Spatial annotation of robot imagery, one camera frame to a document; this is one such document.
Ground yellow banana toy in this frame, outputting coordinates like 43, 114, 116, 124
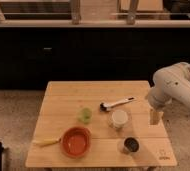
32, 138, 61, 147

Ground green cup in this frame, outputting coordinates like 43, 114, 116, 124
78, 108, 92, 124

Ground black cup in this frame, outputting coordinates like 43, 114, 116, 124
123, 137, 139, 154

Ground white cup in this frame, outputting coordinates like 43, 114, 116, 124
111, 110, 128, 129

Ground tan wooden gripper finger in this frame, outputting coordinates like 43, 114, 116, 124
150, 109, 163, 125

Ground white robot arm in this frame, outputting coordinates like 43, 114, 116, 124
146, 62, 190, 125

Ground wooden table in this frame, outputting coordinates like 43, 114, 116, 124
26, 81, 177, 168

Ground red bowl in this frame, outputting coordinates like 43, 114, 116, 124
60, 127, 91, 158

